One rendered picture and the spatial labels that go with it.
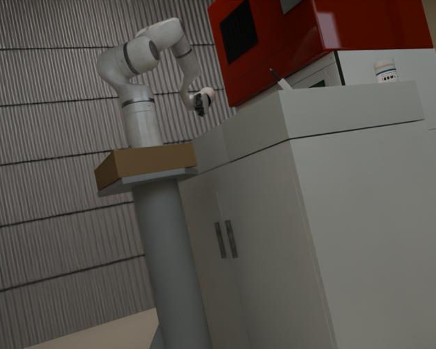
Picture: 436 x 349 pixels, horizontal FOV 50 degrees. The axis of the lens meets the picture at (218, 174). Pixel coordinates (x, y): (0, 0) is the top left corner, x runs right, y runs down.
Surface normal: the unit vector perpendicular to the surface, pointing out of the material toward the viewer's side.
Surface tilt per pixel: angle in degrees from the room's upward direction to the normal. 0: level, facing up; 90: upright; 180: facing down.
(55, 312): 90
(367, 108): 90
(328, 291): 90
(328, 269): 90
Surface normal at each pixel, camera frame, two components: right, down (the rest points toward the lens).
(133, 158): 0.46, -0.17
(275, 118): -0.85, 0.15
